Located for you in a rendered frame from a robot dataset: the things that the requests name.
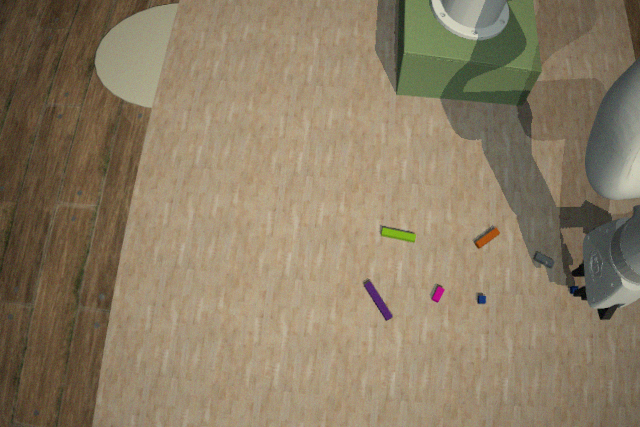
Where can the purple rod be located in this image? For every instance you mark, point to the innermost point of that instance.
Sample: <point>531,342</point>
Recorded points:
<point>378,301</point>

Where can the grey rod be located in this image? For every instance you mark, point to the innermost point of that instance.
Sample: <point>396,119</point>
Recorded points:
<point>544,260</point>

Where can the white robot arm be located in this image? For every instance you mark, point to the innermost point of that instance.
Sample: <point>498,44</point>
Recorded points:
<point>614,140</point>

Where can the orange rod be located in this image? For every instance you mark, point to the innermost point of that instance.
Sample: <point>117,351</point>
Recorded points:
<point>491,235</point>

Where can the magenta rod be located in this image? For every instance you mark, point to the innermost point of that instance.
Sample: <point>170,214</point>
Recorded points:
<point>438,294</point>

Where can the lime green rectangular bar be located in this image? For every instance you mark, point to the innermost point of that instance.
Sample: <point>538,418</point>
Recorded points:
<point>398,235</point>

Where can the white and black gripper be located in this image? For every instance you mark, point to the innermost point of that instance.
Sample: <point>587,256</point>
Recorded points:
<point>604,284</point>

